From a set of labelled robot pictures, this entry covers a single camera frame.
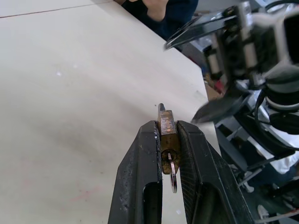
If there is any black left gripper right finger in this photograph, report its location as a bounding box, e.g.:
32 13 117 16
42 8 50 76
177 120 256 224

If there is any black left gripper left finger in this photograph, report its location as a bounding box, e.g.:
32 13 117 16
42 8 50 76
107 119 164 224

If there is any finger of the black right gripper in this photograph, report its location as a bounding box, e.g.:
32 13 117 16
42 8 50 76
191 78 246 124
163 6 239 50

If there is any silver padlock key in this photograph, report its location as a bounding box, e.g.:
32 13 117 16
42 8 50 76
166 151 179 194

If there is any brass padlock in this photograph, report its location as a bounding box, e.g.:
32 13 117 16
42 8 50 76
155 103 182 175

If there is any bare person hand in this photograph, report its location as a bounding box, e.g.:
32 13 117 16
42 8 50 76
142 0 169 22

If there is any person in dark blue clothing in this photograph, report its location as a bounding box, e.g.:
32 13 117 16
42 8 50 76
113 0 199 42

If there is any silver black robot body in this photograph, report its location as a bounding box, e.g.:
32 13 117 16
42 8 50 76
214 92 299 187

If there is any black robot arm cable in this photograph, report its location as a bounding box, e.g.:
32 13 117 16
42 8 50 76
253 90 295 151

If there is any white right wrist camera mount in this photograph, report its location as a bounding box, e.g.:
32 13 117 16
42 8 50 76
250 8 299 69

